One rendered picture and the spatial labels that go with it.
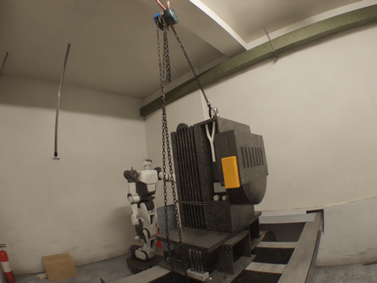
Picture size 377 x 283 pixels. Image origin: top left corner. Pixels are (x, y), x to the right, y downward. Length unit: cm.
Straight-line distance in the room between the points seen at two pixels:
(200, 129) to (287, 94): 132
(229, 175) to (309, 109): 143
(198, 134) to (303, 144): 128
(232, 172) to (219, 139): 21
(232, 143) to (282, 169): 127
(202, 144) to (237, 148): 29
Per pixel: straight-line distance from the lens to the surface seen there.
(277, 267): 119
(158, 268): 135
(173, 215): 153
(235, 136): 98
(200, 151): 119
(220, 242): 105
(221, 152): 101
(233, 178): 94
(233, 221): 115
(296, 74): 229
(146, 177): 210
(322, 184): 213
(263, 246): 148
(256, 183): 117
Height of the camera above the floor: 129
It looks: 10 degrees up
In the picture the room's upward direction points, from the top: 7 degrees counter-clockwise
